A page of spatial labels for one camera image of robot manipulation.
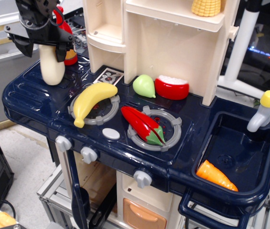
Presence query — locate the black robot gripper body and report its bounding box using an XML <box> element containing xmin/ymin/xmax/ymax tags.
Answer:
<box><xmin>4</xmin><ymin>0</ymin><xmax>74</xmax><ymax>48</ymax></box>

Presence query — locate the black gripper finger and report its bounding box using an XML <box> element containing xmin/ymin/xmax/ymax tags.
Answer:
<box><xmin>55</xmin><ymin>42</ymin><xmax>72</xmax><ymax>62</ymax></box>
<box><xmin>13</xmin><ymin>35</ymin><xmax>34</xmax><ymax>57</ymax></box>

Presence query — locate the cream detergent bottle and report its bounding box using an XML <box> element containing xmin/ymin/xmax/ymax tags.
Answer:
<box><xmin>39</xmin><ymin>45</ymin><xmax>65</xmax><ymax>85</ymax></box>

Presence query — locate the red ketchup bottle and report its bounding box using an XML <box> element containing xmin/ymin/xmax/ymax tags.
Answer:
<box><xmin>54</xmin><ymin>6</ymin><xmax>78</xmax><ymax>66</ymax></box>

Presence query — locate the yellow toy banana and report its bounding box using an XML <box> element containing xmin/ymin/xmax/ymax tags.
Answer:
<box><xmin>73</xmin><ymin>82</ymin><xmax>118</xmax><ymax>128</ymax></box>

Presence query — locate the green toy pear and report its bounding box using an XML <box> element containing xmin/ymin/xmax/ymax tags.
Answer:
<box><xmin>132</xmin><ymin>74</ymin><xmax>156</xmax><ymax>98</ymax></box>

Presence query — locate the grey left stove knob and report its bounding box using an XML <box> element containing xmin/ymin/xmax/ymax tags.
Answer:
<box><xmin>55</xmin><ymin>135</ymin><xmax>72</xmax><ymax>152</ymax></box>

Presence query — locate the grey stove knob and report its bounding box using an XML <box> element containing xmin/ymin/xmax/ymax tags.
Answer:
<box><xmin>55</xmin><ymin>135</ymin><xmax>72</xmax><ymax>152</ymax></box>
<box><xmin>80</xmin><ymin>146</ymin><xmax>98</xmax><ymax>164</ymax></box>
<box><xmin>133</xmin><ymin>170</ymin><xmax>152</xmax><ymax>188</ymax></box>

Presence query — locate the grey oval button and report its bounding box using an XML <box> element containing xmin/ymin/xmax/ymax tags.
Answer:
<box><xmin>102</xmin><ymin>128</ymin><xmax>120</xmax><ymax>140</ymax></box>

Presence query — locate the grey middle stove knob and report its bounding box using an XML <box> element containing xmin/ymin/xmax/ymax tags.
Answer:
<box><xmin>80</xmin><ymin>146</ymin><xmax>98</xmax><ymax>164</ymax></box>

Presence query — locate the red toy cheese wheel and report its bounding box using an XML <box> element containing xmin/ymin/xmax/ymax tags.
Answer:
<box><xmin>154</xmin><ymin>75</ymin><xmax>190</xmax><ymax>100</ymax></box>

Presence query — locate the red toy chili pepper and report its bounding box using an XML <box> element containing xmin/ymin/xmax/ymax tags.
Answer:
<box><xmin>121</xmin><ymin>106</ymin><xmax>165</xmax><ymax>146</ymax></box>

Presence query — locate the cream toy kitchen shelf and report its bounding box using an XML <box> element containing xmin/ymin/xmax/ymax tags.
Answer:
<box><xmin>83</xmin><ymin>0</ymin><xmax>239</xmax><ymax>106</ymax></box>

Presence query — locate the yellow toy corn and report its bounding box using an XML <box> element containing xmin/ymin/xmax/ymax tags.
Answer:
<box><xmin>191</xmin><ymin>0</ymin><xmax>221</xmax><ymax>17</ymax></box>

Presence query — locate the grey right stove knob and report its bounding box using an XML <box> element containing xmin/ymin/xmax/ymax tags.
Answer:
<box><xmin>133</xmin><ymin>170</ymin><xmax>152</xmax><ymax>188</ymax></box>

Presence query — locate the yellow toy bottom left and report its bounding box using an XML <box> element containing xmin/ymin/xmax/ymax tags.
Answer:
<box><xmin>0</xmin><ymin>212</ymin><xmax>17</xmax><ymax>228</ymax></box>

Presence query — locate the navy toy kitchen counter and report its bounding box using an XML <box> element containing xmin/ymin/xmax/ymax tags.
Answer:
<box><xmin>2</xmin><ymin>56</ymin><xmax>270</xmax><ymax>229</ymax></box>

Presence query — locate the orange toy drawer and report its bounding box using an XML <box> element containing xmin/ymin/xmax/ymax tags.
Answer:
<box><xmin>123</xmin><ymin>198</ymin><xmax>167</xmax><ymax>229</ymax></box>

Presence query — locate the orange toy carrot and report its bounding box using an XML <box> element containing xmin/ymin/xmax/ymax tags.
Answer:
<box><xmin>196</xmin><ymin>160</ymin><xmax>238</xmax><ymax>192</ymax></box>

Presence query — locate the grey toy faucet yellow cap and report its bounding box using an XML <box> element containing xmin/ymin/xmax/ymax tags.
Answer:
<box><xmin>247</xmin><ymin>90</ymin><xmax>270</xmax><ymax>133</ymax></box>

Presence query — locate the grey left burner ring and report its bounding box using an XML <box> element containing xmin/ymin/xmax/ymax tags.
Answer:
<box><xmin>67</xmin><ymin>92</ymin><xmax>121</xmax><ymax>126</ymax></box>

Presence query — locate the grey burner ring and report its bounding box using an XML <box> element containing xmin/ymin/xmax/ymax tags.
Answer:
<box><xmin>127</xmin><ymin>105</ymin><xmax>183</xmax><ymax>152</ymax></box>
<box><xmin>67</xmin><ymin>92</ymin><xmax>121</xmax><ymax>126</ymax></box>

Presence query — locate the grey right burner ring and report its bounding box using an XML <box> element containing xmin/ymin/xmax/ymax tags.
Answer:
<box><xmin>127</xmin><ymin>105</ymin><xmax>183</xmax><ymax>152</ymax></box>

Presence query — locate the aluminium frame base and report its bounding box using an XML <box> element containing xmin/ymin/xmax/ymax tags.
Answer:
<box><xmin>36</xmin><ymin>164</ymin><xmax>126</xmax><ymax>229</ymax></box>

